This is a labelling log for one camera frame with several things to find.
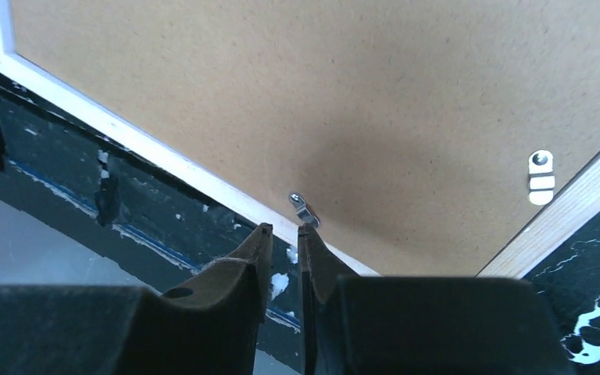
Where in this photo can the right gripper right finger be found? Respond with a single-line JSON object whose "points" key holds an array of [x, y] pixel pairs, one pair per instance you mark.
{"points": [[353, 324]]}

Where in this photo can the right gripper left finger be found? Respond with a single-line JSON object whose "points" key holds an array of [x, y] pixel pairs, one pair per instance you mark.
{"points": [[205, 325]]}

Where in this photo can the picture frame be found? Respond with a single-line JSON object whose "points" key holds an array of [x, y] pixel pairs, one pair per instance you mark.
{"points": [[124, 134]]}

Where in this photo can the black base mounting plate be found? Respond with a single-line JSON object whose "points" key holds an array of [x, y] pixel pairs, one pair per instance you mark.
{"points": [[152, 225]]}

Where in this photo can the metal turn clip near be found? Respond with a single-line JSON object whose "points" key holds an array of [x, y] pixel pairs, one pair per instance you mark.
{"points": [[303, 210]]}

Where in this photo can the metal turn clip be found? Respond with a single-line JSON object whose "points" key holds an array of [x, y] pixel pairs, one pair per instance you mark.
{"points": [[541, 178], [303, 210]]}

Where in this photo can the metal turn clip right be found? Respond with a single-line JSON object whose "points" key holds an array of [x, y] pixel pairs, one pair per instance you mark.
{"points": [[541, 178]]}

